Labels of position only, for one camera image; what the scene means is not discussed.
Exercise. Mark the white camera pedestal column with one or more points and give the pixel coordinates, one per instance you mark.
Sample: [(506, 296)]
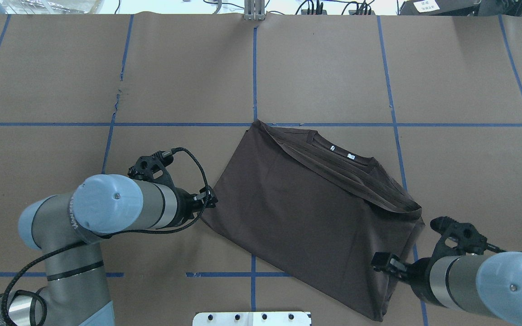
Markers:
[(272, 318)]

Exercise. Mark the brown t-shirt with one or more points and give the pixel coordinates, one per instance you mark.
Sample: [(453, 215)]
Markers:
[(317, 212)]

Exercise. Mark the aluminium frame post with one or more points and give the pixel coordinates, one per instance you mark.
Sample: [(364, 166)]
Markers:
[(255, 10)]

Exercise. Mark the black box white label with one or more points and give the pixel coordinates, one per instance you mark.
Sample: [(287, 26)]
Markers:
[(438, 7)]

